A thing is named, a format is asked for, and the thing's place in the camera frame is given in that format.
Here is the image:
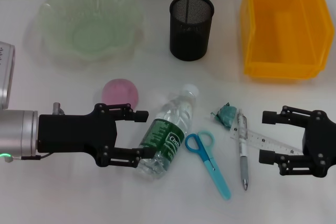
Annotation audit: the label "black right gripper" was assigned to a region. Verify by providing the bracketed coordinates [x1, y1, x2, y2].
[258, 105, 336, 179]

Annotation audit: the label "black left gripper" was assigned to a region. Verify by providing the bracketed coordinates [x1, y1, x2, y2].
[37, 102, 156, 168]

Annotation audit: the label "black mesh pen holder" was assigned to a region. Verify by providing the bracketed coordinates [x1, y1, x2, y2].
[169, 0, 215, 61]

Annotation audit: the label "green plastic wrapper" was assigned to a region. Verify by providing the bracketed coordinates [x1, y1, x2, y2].
[209, 101, 237, 130]

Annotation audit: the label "blue scissors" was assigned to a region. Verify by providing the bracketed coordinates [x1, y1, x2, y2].
[185, 130, 232, 200]

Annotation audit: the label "pink peach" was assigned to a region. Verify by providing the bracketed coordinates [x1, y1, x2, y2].
[102, 78, 139, 109]

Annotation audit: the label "clear plastic ruler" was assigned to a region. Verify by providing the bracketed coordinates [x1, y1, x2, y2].
[230, 126, 304, 155]

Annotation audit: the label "clear water bottle green label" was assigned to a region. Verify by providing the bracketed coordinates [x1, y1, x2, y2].
[135, 83, 200, 180]

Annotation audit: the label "yellow plastic bin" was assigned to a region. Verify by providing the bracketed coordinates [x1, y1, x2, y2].
[240, 0, 335, 80]

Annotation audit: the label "white grey ballpoint pen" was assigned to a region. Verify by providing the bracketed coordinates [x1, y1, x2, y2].
[237, 108, 249, 191]

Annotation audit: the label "pale green glass fruit plate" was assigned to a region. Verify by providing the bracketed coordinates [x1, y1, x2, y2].
[39, 0, 144, 63]

